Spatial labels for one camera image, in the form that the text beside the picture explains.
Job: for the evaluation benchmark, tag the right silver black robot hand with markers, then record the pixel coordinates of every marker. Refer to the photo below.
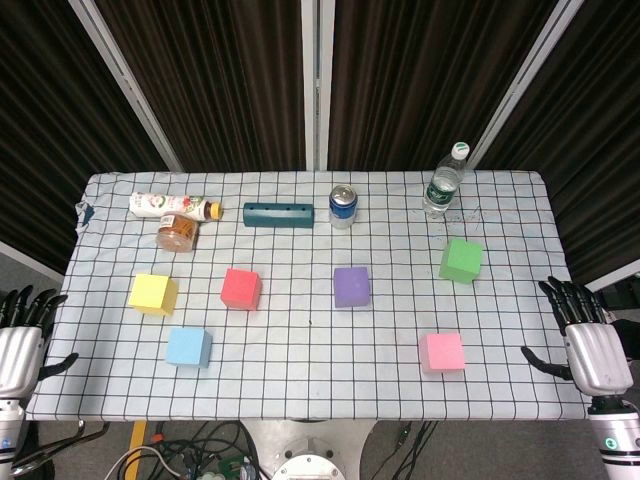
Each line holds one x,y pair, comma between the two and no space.
597,355

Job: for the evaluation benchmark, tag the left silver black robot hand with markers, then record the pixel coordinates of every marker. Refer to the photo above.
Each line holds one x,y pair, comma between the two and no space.
20,355

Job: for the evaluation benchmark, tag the yellow foam cube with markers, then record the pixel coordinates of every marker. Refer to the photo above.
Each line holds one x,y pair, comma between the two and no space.
149,292

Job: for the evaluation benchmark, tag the pink foam cube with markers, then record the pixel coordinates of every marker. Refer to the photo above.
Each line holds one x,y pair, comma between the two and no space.
442,352

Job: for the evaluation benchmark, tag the light blue foam cube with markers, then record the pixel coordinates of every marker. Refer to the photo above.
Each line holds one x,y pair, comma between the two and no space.
186,347

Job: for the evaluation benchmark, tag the green foam cube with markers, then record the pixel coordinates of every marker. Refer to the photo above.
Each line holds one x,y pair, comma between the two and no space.
461,260

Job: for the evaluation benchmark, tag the red foam cube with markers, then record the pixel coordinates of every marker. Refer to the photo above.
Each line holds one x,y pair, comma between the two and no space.
239,287

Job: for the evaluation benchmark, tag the purple foam cube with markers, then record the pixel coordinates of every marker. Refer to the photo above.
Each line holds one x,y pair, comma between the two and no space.
351,287

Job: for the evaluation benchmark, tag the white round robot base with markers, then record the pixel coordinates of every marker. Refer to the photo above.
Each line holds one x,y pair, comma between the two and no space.
306,465

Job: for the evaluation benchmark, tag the person's black trouser leg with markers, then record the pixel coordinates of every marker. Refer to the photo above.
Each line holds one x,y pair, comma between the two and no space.
629,340

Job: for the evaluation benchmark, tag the yellow floor tape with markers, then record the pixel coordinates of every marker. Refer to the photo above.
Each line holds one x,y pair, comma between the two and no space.
137,442

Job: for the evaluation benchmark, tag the dark teal fabric patch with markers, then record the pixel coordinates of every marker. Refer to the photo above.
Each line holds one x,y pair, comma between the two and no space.
88,214

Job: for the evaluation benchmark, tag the small orange floor item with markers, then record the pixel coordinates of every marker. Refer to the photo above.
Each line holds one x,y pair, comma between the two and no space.
157,437

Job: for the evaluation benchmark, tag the clear jar of brown snacks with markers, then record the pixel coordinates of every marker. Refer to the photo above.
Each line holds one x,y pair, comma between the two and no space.
176,235

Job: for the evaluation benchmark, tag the dark brown pleated curtain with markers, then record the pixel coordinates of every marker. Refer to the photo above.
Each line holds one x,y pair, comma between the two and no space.
415,75
50,125
600,150
215,80

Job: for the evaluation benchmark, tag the white yellow-capped drink bottle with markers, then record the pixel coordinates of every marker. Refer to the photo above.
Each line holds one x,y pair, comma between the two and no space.
160,205

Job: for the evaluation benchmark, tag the clear green-label water bottle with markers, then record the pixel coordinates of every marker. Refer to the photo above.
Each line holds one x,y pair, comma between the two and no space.
442,187

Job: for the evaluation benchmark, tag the green circuit board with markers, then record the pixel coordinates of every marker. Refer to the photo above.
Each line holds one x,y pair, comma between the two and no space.
231,465

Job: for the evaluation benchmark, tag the white black-grid tablecloth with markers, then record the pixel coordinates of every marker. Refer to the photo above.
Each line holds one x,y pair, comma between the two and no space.
310,360

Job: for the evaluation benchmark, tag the dark teal block with holes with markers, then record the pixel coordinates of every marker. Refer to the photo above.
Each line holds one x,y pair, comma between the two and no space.
277,217

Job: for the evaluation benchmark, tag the blue silver soda can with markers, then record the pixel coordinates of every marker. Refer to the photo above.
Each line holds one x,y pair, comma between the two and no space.
343,210

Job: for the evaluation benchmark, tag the grey metal partition rail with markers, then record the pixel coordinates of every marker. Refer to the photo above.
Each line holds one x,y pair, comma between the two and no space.
612,282
30,260

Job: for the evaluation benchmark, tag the grey metal partition post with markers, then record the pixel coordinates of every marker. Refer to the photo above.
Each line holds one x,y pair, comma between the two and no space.
125,80
525,85
316,85

